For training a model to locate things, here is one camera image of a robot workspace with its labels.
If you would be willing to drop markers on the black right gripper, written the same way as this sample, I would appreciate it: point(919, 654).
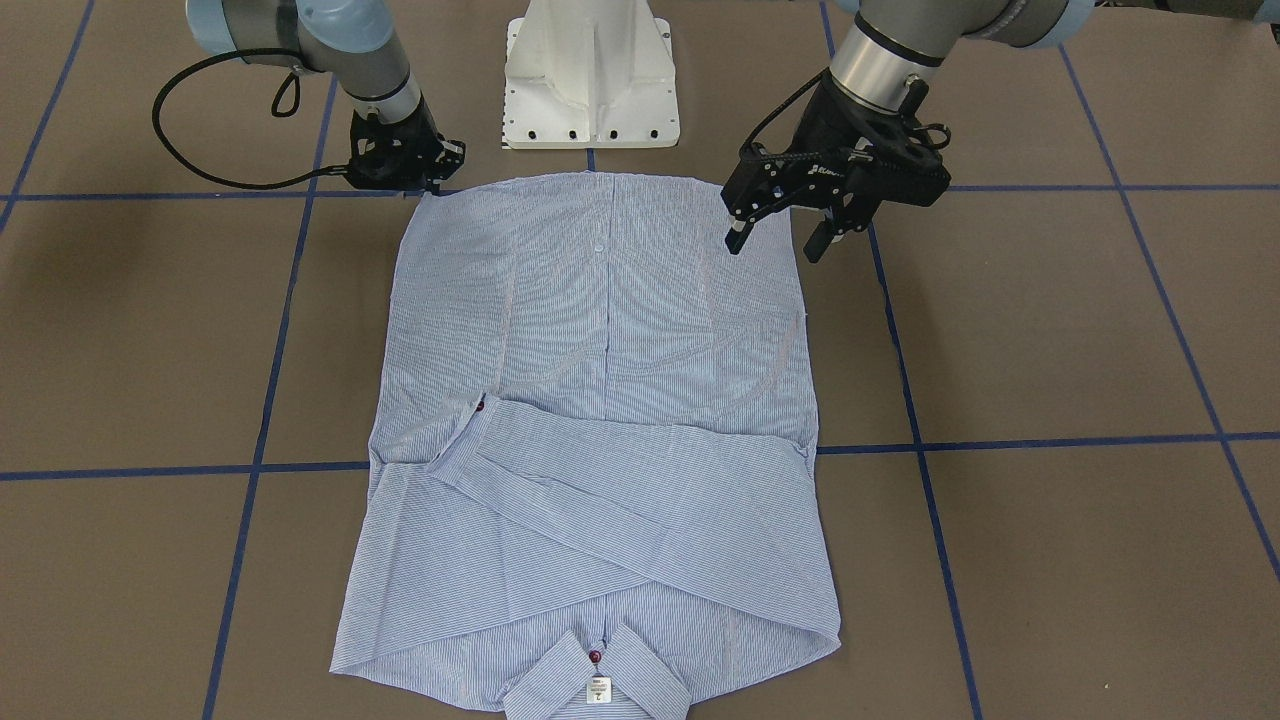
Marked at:
point(412, 143)

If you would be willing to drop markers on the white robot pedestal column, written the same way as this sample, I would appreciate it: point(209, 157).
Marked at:
point(586, 75)

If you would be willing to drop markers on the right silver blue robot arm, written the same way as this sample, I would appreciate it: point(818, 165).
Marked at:
point(355, 41)

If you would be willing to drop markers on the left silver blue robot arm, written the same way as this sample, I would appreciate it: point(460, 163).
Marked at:
point(889, 41)

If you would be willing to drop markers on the blue striped button shirt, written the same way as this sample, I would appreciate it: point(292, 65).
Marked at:
point(592, 464)

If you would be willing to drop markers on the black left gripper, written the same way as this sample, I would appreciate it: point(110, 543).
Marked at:
point(822, 123)

